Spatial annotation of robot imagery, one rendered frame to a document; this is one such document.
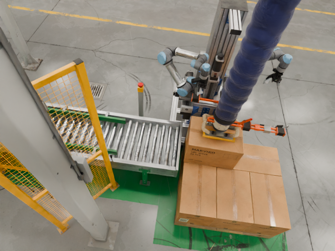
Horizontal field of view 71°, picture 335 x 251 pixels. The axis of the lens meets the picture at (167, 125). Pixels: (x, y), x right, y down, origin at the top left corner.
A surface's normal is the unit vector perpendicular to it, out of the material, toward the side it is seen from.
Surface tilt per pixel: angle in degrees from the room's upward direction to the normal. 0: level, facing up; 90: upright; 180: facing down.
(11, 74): 90
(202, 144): 0
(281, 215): 0
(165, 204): 0
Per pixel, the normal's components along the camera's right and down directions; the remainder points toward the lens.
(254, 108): 0.08, -0.58
